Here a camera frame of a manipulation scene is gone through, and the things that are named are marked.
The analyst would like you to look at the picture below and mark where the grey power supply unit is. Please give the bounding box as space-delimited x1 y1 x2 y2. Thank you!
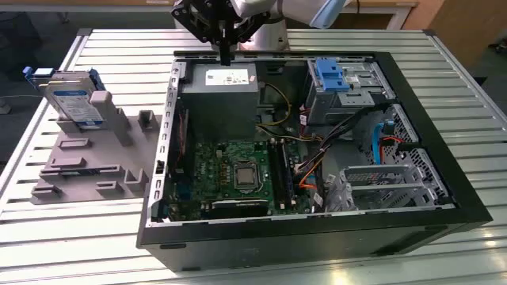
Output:
180 62 260 143

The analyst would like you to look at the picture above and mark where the metal disk bay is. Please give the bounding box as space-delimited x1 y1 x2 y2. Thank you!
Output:
324 164 452 213

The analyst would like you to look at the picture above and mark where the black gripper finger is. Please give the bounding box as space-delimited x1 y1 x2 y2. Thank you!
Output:
171 0 228 65
227 11 271 67

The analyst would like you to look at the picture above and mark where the grey parts rack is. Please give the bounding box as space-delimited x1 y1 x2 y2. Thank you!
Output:
30 90 163 206

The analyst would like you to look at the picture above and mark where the green motherboard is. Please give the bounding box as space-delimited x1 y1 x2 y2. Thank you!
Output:
169 139 313 220

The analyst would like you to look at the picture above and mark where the black CPU socket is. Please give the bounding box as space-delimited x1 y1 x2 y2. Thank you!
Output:
231 159 265 194

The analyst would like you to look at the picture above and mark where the orange SATA cable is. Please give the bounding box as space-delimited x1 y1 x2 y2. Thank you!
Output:
297 166 317 190

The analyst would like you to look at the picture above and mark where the grey optical drive cage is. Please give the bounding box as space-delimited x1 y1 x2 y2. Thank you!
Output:
304 58 396 125

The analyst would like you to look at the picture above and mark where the silver CPU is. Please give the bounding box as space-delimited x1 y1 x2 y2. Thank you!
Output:
236 168 259 185

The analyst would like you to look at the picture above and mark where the black PC case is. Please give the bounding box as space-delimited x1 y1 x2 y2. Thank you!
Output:
136 50 495 273

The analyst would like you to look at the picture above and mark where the multicolour disk power wire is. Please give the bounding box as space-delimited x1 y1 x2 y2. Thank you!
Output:
377 135 421 157

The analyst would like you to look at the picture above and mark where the blue SATA wire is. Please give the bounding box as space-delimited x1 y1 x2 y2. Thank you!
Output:
371 118 395 166

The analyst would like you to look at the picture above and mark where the yellow wire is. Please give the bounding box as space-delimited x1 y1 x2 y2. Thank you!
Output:
255 83 293 134

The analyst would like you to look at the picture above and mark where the black graphics card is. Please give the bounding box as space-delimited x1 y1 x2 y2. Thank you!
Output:
200 198 269 220

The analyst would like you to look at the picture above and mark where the black chair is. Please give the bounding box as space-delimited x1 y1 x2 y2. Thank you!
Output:
0 11 44 83

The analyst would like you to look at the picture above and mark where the RAM stick in slot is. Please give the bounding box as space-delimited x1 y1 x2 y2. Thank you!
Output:
276 138 297 206

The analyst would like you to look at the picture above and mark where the RAM stick on rack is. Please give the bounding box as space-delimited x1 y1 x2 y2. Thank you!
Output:
59 167 99 176

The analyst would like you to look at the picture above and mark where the brown wooden cabinet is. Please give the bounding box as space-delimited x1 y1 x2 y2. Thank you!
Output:
403 0 507 71

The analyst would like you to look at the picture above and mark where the blue plastic drive latch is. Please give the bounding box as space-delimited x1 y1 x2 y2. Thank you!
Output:
315 59 352 92

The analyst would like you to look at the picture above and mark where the hard disk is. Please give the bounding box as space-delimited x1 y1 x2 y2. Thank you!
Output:
22 66 107 130

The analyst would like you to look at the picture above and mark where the black cable bundle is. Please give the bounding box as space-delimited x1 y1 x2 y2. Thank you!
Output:
295 102 393 176

